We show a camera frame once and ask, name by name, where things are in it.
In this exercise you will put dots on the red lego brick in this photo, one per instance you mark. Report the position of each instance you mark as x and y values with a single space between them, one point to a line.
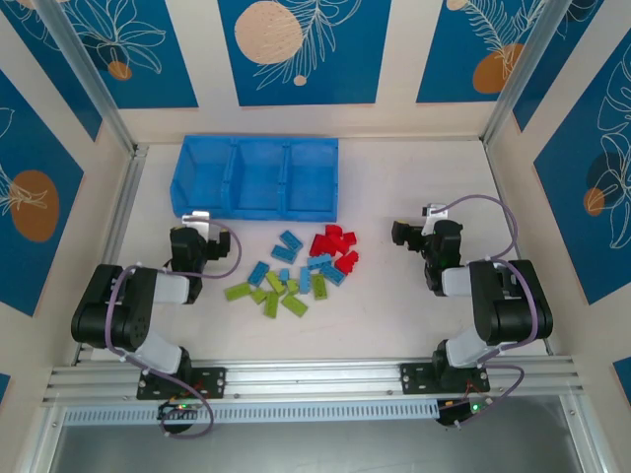
351 239
322 243
340 248
333 229
348 262

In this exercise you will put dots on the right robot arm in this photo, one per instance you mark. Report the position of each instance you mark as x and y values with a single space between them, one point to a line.
512 315

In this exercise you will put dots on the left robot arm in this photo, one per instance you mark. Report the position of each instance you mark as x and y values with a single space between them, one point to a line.
133 325

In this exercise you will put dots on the blue three-compartment plastic bin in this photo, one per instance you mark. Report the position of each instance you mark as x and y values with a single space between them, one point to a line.
256 177

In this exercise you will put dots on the small green lego brick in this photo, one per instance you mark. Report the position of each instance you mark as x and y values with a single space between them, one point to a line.
292 287

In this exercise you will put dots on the grey metal panel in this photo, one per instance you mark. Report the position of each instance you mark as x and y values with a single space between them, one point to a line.
315 448

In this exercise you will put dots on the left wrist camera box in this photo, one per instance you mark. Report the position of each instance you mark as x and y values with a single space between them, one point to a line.
197 218

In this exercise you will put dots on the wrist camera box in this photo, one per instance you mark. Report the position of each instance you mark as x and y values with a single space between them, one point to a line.
197 218
438 211

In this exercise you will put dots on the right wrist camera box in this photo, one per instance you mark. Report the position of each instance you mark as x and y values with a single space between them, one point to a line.
438 211

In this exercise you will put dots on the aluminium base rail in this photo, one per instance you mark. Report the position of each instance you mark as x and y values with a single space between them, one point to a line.
315 379

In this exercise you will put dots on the aluminium frame post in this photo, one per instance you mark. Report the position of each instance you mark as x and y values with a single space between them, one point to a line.
89 74
522 74

